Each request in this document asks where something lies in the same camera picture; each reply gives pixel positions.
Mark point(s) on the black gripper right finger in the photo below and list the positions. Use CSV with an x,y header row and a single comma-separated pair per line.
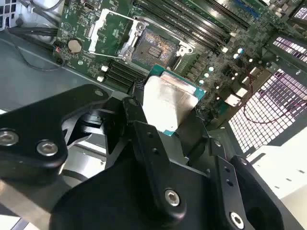
x,y
227,196

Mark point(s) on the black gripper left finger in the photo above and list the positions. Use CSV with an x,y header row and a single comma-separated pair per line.
x,y
36,124

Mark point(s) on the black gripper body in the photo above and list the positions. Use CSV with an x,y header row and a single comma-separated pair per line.
x,y
108,203

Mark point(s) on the silver CPU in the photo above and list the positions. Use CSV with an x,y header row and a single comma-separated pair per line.
x,y
168,100

